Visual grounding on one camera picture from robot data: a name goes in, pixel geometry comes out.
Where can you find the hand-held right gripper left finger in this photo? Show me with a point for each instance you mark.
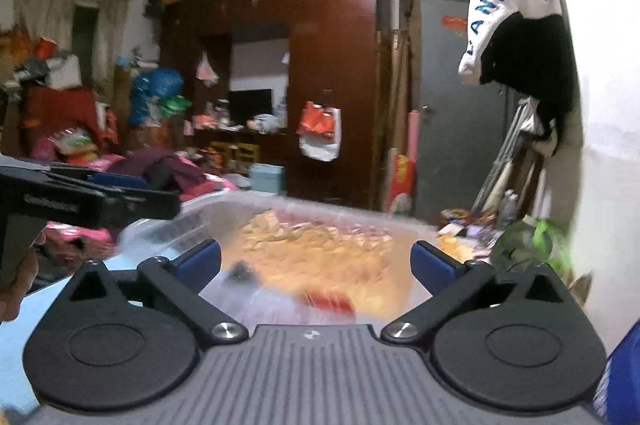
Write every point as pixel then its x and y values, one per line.
pixel 201 259

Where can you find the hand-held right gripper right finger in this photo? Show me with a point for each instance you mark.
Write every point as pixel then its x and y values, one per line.
pixel 430 262

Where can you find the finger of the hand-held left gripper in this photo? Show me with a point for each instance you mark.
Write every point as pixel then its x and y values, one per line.
pixel 120 181
pixel 145 204

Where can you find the clear plastic storage box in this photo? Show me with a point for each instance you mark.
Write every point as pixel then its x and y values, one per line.
pixel 295 210

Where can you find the person's left hand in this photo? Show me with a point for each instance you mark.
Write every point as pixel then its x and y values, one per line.
pixel 14 297

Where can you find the maroon clothing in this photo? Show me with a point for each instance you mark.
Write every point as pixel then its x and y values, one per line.
pixel 165 167

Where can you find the red printed bag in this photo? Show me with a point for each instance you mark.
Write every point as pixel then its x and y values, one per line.
pixel 402 182

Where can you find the red cloth pile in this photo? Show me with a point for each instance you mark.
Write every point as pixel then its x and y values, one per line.
pixel 65 110

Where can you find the clear plastic bottle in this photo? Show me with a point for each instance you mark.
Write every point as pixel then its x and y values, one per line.
pixel 508 207

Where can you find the blue plastic bag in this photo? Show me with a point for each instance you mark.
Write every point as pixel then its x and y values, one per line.
pixel 155 90

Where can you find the green plastic bag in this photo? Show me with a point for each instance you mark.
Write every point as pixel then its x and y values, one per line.
pixel 530 245

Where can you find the teal box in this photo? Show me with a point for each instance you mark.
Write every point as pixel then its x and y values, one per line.
pixel 267 179

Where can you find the pile of orange snack packets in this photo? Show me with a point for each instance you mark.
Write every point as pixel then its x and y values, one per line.
pixel 320 250

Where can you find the metal crutches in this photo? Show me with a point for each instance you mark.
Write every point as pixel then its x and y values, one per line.
pixel 505 160

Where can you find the pink roll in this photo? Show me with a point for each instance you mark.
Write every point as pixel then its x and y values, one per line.
pixel 416 132

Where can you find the small pink plastic bag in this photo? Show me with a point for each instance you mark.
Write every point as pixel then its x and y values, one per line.
pixel 207 72

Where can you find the beige curtain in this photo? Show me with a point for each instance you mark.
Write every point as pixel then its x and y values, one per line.
pixel 111 40
pixel 42 12

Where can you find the black monitor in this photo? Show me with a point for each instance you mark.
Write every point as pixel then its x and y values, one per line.
pixel 250 105

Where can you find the red paper cup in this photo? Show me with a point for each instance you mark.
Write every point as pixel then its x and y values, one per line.
pixel 45 47

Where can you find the grey door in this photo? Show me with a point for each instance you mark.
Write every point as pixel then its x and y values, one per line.
pixel 445 105

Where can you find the red and white plastic bag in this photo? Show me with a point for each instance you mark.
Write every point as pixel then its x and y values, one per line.
pixel 320 135

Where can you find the black hanging garment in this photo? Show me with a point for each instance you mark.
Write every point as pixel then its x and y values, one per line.
pixel 540 65

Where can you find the blue printed cloth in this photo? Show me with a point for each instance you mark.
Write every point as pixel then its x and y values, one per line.
pixel 622 385

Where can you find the brown wooden wardrobe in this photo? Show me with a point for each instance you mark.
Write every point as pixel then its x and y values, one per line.
pixel 330 55

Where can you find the red door sticker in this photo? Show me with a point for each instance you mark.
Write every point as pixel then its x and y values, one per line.
pixel 455 25

